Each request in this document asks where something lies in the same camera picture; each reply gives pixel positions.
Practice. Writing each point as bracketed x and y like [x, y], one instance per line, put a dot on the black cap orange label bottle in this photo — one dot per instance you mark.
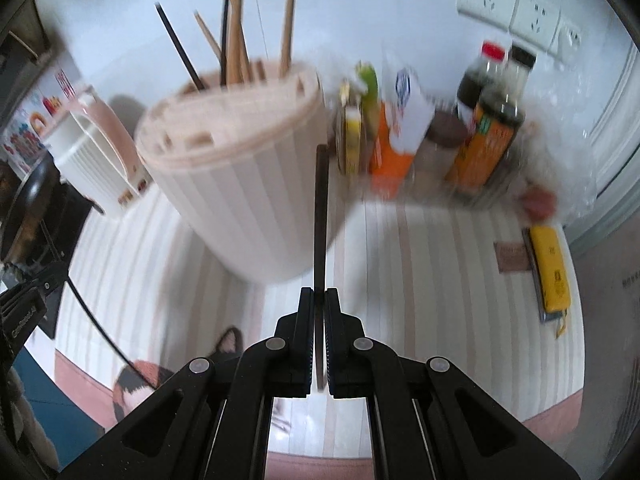
[485, 145]

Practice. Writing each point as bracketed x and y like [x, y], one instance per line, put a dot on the red cap soy sauce bottle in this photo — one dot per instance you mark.
[472, 87]

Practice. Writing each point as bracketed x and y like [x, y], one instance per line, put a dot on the thin light wooden chopstick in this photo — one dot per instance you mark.
[226, 35]

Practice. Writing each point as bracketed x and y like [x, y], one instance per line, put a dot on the blue box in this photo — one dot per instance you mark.
[55, 410]

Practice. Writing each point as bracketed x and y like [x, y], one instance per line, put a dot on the green bottle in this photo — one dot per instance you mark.
[368, 85]

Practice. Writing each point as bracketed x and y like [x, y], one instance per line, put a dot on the pink striped chopstick holder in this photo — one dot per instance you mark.
[240, 185]

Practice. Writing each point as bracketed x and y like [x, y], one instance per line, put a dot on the red round item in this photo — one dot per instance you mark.
[539, 202]

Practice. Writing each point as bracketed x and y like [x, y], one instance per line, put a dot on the yellow label jar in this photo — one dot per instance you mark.
[350, 135]

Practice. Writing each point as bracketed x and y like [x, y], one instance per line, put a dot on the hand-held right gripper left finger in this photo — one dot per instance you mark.
[304, 345]

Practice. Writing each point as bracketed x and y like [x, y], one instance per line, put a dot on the white window frame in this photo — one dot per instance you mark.
[615, 135]

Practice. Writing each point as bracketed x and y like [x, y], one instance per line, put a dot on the black cooker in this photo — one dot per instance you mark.
[65, 230]

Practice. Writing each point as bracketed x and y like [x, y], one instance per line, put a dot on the clear plastic bag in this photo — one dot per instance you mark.
[570, 150]

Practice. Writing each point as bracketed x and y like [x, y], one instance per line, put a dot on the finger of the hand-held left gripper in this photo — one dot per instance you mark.
[45, 277]

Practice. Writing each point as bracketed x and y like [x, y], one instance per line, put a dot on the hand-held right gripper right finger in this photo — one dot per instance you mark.
[335, 355]

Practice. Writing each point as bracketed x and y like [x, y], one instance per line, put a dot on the striped cat print table mat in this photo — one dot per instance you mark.
[425, 285]

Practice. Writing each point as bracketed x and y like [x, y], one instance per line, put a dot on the white and pink ribbed appliance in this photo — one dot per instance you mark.
[90, 160]

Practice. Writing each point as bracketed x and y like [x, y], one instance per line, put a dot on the orange and white box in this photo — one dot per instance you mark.
[395, 160]

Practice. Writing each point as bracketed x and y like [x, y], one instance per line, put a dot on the long dark wooden chopstick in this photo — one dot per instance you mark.
[180, 47]

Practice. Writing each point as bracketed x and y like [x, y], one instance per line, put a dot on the brown lid jar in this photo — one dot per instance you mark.
[445, 130]

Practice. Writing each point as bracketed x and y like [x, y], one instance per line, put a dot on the black pan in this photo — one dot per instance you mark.
[30, 195]

